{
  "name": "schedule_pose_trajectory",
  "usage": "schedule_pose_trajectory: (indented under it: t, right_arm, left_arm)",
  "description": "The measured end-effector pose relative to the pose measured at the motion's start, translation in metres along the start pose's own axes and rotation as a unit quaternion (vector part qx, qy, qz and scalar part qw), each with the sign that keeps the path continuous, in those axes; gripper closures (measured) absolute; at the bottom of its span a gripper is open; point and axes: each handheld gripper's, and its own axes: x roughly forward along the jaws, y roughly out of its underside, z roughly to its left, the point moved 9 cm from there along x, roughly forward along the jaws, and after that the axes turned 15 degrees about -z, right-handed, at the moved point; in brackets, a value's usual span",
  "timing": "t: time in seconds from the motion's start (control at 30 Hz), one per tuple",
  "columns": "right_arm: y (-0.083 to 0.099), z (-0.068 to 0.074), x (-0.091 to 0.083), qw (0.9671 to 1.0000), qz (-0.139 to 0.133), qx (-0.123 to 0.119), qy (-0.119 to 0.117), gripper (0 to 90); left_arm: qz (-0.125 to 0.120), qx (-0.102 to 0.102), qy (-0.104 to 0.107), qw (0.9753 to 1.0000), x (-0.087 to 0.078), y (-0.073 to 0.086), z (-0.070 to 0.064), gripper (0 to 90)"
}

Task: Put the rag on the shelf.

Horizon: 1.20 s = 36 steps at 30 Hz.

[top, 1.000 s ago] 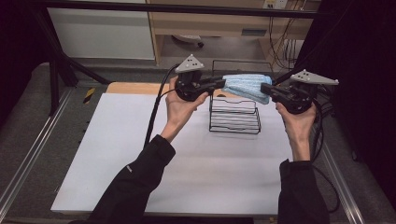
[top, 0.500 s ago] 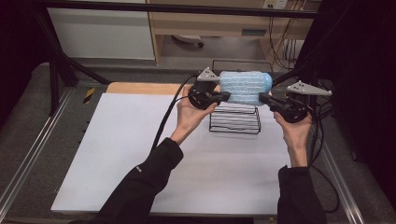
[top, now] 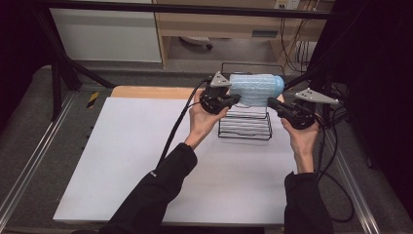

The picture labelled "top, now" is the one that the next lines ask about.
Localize aluminium floor rail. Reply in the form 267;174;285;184
0;92;78;222
323;129;382;234

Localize hanging desk cables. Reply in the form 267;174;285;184
279;17;314;73

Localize white chair base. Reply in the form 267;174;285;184
178;35;214;51

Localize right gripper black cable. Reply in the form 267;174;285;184
313;114;356;224

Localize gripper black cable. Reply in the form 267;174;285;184
313;114;356;224
155;77;212;171

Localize white cabinet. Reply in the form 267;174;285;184
48;8;163;63

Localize person's left hand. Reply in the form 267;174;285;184
184;89;230;150

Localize wooden desk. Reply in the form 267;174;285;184
152;0;335;68

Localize black frame crossbar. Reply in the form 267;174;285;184
32;0;335;20

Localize blue striped cloth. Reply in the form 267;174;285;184
228;73;286;108

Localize black curtain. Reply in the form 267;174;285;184
316;0;413;211
0;0;54;135

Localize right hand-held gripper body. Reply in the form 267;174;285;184
281;87;340;131

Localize person's right hand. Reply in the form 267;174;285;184
280;116;321;175

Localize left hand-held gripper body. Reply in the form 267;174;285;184
199;71;234;115

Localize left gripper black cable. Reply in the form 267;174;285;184
155;77;212;171

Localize white wall socket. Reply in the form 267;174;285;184
274;0;301;10

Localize wooden table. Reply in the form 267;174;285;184
110;85;285;104

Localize black floor cables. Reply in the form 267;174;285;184
319;83;349;139

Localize yellow black tape marker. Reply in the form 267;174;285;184
86;91;100;109

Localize black wire rack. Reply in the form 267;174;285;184
217;61;286;141

